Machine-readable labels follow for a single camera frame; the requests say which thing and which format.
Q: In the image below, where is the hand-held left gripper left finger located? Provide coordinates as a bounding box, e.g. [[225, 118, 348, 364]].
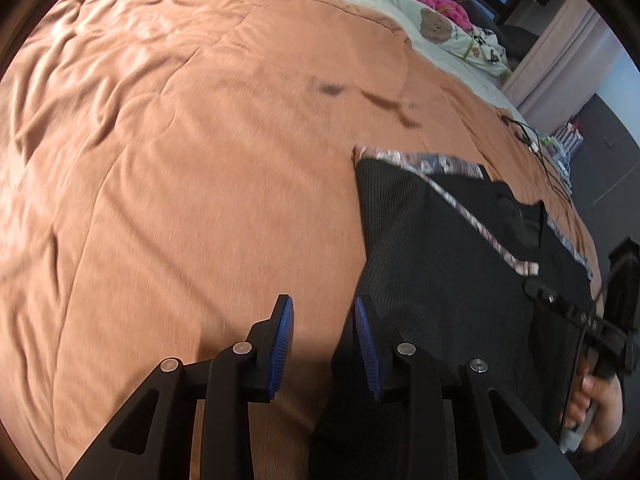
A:
[[65, 294, 295, 480]]

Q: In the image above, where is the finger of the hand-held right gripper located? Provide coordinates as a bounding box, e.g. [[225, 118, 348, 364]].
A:
[[522, 281, 608, 333]]

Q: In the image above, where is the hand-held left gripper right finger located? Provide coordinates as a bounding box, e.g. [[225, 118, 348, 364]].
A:
[[352, 295, 581, 480]]

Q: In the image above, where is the black ribbed garment floral trim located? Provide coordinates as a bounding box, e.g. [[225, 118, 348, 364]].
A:
[[310, 144, 601, 480]]

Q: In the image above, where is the person's right forearm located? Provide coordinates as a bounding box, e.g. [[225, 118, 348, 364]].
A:
[[567, 412, 633, 480]]

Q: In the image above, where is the person's right hand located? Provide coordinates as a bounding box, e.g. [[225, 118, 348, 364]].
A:
[[570, 374, 626, 453]]

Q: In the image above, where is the orange blanket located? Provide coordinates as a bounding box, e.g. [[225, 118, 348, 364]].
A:
[[0, 0, 601, 480]]

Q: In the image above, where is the pink curtain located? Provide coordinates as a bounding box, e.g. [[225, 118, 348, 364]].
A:
[[500, 0, 618, 133]]

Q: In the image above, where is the dark grey cushion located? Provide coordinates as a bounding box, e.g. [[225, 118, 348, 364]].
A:
[[492, 20, 541, 63]]

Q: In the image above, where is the bear printed cream cloth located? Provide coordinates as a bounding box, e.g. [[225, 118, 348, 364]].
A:
[[400, 0, 513, 80]]

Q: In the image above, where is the pink cloth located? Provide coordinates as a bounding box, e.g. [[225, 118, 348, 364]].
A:
[[400, 0, 473, 31]]

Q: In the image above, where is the thin black cable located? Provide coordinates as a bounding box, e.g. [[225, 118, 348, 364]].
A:
[[500, 115, 573, 206]]

